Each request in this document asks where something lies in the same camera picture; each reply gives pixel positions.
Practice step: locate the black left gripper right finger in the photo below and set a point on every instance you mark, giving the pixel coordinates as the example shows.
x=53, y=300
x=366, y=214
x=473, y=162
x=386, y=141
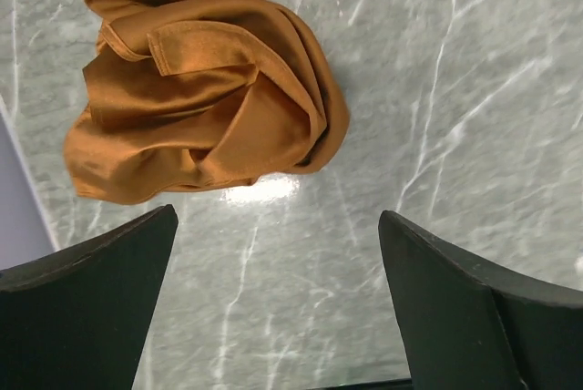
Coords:
x=469, y=323

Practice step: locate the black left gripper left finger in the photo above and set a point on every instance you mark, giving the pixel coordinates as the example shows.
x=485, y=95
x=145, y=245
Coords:
x=79, y=318

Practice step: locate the orange cloth napkin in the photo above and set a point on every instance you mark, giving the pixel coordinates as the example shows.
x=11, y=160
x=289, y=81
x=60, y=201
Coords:
x=195, y=95

